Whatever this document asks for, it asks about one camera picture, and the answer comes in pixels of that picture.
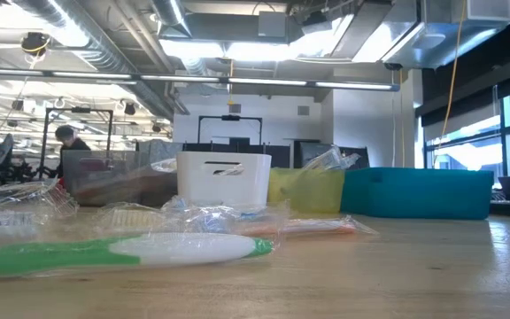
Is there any silver round duct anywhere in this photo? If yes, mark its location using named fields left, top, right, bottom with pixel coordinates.
left=151, top=0, right=193, bottom=37

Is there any teal plastic bin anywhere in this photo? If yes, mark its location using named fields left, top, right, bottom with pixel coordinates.
left=341, top=167, right=495, bottom=222

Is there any grey ceiling box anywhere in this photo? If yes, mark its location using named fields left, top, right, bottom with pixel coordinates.
left=257, top=11, right=290, bottom=39

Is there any long ceiling light strip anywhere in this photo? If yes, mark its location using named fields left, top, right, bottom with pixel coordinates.
left=0, top=66, right=401, bottom=92

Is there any silver rectangular air duct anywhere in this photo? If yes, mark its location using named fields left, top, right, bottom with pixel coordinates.
left=352, top=0, right=510, bottom=70

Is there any white plastic bin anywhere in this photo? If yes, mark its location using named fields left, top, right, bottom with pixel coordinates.
left=175, top=152, right=273, bottom=208

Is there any black ceiling fixture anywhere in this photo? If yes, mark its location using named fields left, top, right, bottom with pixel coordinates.
left=19, top=30, right=53, bottom=58

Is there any yellow plastic bin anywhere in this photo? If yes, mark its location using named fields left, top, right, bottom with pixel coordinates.
left=267, top=167, right=347, bottom=215

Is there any black framed window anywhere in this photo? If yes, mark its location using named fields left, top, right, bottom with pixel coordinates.
left=422, top=83, right=510, bottom=185

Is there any person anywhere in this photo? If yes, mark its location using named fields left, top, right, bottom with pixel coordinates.
left=53, top=124, right=92, bottom=178

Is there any grey translucent bin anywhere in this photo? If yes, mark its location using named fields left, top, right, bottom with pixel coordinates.
left=62, top=149, right=180, bottom=208

